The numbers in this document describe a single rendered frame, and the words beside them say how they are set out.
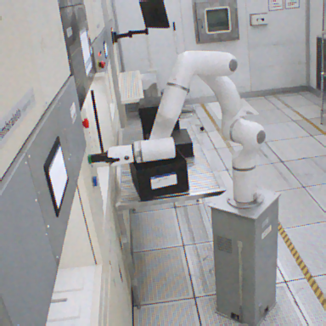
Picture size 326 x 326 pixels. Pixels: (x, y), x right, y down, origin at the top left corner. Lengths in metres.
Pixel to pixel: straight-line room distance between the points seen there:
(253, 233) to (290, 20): 5.15
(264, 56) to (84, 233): 5.54
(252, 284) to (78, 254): 1.01
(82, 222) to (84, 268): 0.20
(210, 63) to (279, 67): 5.22
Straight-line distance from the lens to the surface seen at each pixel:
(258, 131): 1.91
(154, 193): 2.23
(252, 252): 2.12
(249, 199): 2.09
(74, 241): 1.60
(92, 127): 2.38
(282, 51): 6.85
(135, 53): 6.41
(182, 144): 2.65
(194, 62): 1.67
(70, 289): 1.55
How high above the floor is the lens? 1.81
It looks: 24 degrees down
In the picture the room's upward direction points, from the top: 8 degrees counter-clockwise
